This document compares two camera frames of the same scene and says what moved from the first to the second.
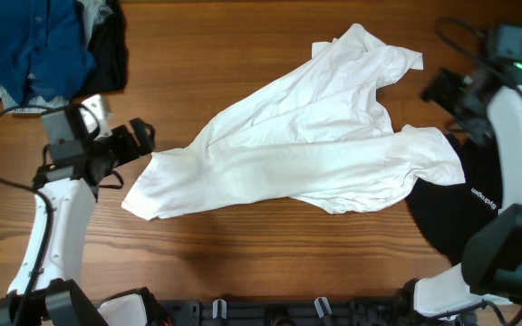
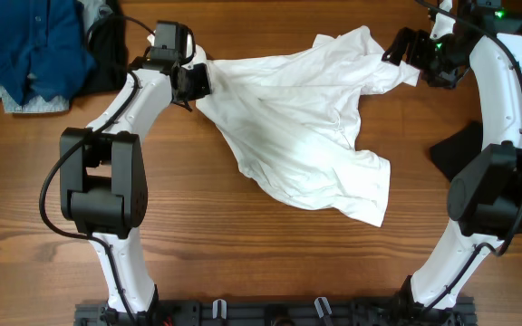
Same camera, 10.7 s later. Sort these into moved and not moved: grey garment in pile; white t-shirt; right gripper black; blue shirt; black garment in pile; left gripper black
Moved: right gripper black; left gripper black; white t-shirt
Not moved: blue shirt; grey garment in pile; black garment in pile
